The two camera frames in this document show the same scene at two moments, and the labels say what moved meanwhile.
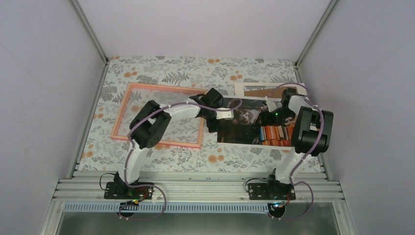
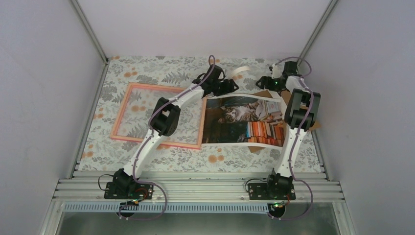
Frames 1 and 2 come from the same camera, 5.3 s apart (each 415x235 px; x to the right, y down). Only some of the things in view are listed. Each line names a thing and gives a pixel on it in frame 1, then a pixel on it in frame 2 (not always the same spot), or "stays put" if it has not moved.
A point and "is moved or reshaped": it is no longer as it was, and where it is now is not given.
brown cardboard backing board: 273,92 is moved or reshaped
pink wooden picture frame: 148,86 stays put
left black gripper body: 210,124 -> 219,90
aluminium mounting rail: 197,186 stays put
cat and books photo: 244,131 is moved or reshaped
